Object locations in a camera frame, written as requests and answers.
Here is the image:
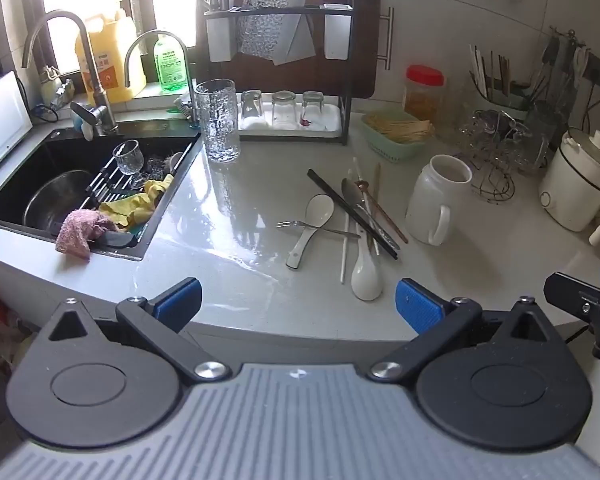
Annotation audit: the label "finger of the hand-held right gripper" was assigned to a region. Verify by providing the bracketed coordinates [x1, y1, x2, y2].
[544, 272, 600, 361]

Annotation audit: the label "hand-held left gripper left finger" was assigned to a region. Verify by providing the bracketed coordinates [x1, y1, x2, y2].
[47, 277, 233, 386]

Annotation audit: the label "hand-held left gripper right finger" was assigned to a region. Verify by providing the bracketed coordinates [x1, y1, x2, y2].
[370, 277, 553, 383]

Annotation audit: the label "plain white ceramic spoon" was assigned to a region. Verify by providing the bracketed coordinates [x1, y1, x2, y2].
[351, 222, 384, 302]

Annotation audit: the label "black chopstick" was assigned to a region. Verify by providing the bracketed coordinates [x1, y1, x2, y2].
[311, 169, 400, 256]
[307, 170, 397, 260]

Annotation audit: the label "white ceramic mug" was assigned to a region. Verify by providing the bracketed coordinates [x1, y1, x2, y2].
[405, 154, 474, 247]

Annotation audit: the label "large steel spoon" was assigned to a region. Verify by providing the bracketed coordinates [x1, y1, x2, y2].
[341, 178, 398, 251]

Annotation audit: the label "brown chopsticks with copper spoon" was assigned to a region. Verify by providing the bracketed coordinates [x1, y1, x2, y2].
[354, 180, 410, 245]

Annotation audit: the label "white dark-rimmed ceramic spoon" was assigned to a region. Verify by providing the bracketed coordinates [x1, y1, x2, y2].
[286, 193, 336, 270]

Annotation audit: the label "brown wooden chopstick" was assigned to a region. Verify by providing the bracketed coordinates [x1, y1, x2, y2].
[369, 161, 382, 241]

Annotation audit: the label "steel fork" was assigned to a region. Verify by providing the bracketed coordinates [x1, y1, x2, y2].
[276, 220, 362, 239]

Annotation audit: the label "white chopstick beige end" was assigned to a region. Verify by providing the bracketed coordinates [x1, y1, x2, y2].
[352, 156, 381, 257]

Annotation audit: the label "white electric cooker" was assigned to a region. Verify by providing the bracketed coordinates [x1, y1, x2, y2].
[539, 129, 600, 247]

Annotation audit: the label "yellow cloth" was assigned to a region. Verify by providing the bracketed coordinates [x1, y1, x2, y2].
[99, 174, 175, 228]

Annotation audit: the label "pink cloth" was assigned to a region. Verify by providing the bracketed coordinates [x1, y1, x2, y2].
[55, 208, 121, 261]

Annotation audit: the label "steel scrubber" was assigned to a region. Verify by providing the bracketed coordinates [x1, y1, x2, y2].
[145, 155, 173, 181]

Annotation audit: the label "black sink rack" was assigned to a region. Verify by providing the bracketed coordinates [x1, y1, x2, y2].
[80, 152, 191, 211]

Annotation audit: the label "small wine glass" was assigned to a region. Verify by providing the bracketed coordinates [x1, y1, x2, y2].
[112, 140, 145, 176]

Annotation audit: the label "green plastic basket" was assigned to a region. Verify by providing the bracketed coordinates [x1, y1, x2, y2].
[362, 110, 433, 163]

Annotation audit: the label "steel bowl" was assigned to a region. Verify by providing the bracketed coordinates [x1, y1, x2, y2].
[24, 170, 98, 238]

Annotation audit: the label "dried noodles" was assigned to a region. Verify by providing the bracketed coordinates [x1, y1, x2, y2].
[367, 110, 433, 143]

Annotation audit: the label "tall textured glass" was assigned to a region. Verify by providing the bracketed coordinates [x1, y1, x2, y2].
[195, 79, 242, 163]

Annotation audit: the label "black sink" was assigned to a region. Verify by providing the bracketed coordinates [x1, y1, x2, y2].
[0, 127, 203, 261]

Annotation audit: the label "white drain tray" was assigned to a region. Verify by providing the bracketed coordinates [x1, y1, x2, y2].
[237, 92, 342, 137]

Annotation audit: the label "green utensil caddy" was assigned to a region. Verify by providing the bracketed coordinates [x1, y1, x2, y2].
[472, 80, 541, 113]

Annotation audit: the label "small clear glass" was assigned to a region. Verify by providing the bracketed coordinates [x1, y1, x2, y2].
[271, 91, 297, 128]
[240, 90, 264, 120]
[301, 91, 326, 126]

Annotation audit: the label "black dish rack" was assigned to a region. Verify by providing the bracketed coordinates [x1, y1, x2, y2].
[196, 0, 353, 146]

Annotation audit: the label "red-lidded plastic jar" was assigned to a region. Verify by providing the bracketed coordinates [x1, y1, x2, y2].
[404, 65, 445, 121]

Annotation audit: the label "curved steel faucet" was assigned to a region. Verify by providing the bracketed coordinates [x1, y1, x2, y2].
[125, 30, 201, 126]

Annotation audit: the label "tall steel faucet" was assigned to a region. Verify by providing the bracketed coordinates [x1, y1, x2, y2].
[22, 10, 118, 133]

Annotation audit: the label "green detergent bottle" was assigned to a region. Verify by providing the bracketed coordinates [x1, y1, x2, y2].
[153, 32, 188, 93]

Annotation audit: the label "white board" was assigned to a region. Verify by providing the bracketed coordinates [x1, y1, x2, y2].
[0, 71, 33, 181]

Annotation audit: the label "yellow oil jug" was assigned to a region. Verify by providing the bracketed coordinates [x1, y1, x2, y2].
[75, 14, 147, 106]

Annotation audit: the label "white rack caddy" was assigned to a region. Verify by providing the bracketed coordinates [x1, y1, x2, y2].
[324, 4, 355, 60]
[206, 10, 236, 62]

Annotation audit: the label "brown cutting board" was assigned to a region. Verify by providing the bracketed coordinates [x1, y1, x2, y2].
[195, 0, 382, 101]

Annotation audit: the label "patterned silver sheet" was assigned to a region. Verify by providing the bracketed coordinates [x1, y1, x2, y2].
[239, 0, 317, 66]

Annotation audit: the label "wire cup rack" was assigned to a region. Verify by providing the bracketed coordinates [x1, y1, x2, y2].
[455, 110, 546, 206]

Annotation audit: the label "steel handle bar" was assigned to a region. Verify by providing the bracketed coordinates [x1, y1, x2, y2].
[382, 7, 395, 71]

